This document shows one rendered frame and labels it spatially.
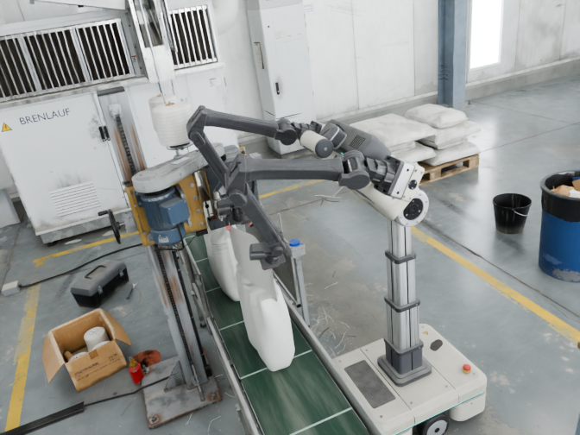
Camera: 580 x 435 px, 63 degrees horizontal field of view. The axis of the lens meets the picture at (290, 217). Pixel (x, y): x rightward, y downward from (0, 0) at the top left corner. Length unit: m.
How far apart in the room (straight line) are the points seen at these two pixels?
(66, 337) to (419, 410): 2.35
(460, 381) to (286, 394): 0.84
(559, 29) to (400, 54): 3.18
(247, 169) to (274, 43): 4.64
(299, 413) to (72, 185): 3.59
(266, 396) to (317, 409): 0.25
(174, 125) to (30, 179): 3.25
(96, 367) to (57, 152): 2.43
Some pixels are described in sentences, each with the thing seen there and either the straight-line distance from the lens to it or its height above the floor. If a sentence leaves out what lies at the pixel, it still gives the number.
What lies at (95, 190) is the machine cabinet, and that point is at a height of 0.48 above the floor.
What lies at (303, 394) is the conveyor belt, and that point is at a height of 0.38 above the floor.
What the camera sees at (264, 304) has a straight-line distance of 2.17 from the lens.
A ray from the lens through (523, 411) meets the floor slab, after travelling 2.82.
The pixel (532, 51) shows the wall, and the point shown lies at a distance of 9.29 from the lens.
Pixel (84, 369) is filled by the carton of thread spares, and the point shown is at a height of 0.14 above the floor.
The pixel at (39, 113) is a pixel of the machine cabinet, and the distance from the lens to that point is 4.99.
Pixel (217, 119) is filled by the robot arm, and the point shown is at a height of 1.63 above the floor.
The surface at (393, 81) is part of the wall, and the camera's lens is 7.54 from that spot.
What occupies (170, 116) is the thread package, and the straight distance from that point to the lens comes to 2.03.
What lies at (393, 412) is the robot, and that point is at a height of 0.26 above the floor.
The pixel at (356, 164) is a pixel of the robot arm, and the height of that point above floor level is 1.55.
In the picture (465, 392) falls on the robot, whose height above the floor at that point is 0.24.
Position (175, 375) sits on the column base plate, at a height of 0.11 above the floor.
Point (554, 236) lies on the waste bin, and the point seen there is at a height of 0.33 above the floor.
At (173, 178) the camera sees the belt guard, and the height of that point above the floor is 1.39.
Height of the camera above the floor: 2.07
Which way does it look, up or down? 26 degrees down
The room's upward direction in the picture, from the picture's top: 8 degrees counter-clockwise
